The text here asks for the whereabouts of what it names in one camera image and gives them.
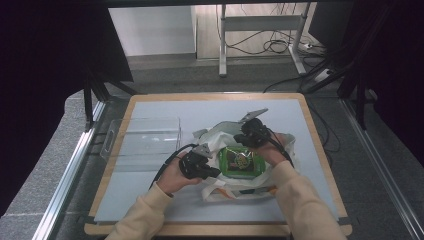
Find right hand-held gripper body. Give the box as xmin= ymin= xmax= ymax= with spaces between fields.
xmin=237 ymin=107 xmax=272 ymax=150

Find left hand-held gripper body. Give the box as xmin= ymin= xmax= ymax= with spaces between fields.
xmin=178 ymin=142 xmax=215 ymax=180

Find green snack packet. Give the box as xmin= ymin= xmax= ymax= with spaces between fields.
xmin=217 ymin=145 xmax=267 ymax=180

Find white tote bag green orange patches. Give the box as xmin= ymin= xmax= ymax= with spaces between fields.
xmin=192 ymin=120 xmax=298 ymax=203

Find clear plastic box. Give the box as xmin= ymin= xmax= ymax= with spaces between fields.
xmin=99 ymin=116 xmax=184 ymax=173

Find person's left hand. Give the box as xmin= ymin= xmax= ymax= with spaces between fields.
xmin=155 ymin=151 xmax=203 ymax=197

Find person's right hand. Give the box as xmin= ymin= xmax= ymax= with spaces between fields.
xmin=255 ymin=132 xmax=292 ymax=168

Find light grey table mat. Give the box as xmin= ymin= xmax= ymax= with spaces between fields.
xmin=94 ymin=98 xmax=340 ymax=224

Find white power strip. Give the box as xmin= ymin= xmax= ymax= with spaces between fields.
xmin=312 ymin=67 xmax=335 ymax=83

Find white cabinet panel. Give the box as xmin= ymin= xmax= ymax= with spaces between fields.
xmin=107 ymin=5 xmax=198 ymax=57

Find dark curtain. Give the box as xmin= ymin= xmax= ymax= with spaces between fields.
xmin=308 ymin=0 xmax=424 ymax=158
xmin=0 ymin=0 xmax=135 ymax=218

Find right hand-held gripper black cable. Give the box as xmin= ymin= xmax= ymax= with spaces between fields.
xmin=265 ymin=127 xmax=296 ymax=168

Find thin black cable beside table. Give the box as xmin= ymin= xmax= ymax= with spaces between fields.
xmin=305 ymin=99 xmax=342 ymax=154

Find tangle of black floor cables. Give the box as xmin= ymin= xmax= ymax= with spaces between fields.
xmin=225 ymin=29 xmax=332 ymax=57

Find white metal desk frame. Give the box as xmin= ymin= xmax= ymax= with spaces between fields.
xmin=217 ymin=3 xmax=313 ymax=78

